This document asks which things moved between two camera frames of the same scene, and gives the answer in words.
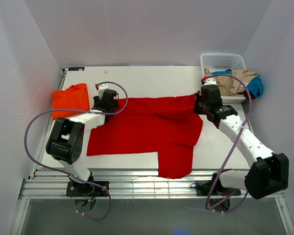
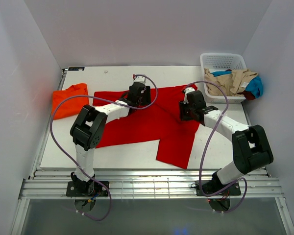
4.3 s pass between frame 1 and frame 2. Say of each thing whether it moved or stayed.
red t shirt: moved
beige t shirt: stayed
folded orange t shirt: stayed
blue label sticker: stayed
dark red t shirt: stayed
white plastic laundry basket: stayed
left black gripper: moved
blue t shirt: stayed
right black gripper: moved
